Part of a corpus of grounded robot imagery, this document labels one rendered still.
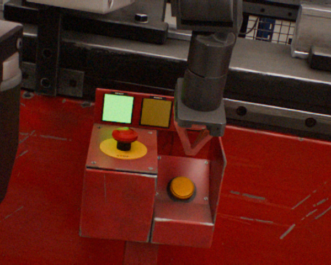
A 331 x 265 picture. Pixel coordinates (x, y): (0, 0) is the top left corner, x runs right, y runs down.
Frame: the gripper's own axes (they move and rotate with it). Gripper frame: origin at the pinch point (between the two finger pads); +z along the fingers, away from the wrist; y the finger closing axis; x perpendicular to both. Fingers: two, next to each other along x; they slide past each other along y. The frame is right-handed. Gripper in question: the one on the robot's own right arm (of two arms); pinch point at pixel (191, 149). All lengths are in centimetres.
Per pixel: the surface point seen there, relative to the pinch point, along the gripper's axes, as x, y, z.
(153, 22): 6.2, 32.9, -2.5
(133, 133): 8.6, 2.0, -0.3
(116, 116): 11.4, 10.4, 3.0
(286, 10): -24, 56, 3
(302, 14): -20.3, 32.1, -7.9
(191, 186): -1.2, 0.5, 7.8
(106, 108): 13.2, 10.7, 1.8
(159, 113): 4.5, 10.6, 1.7
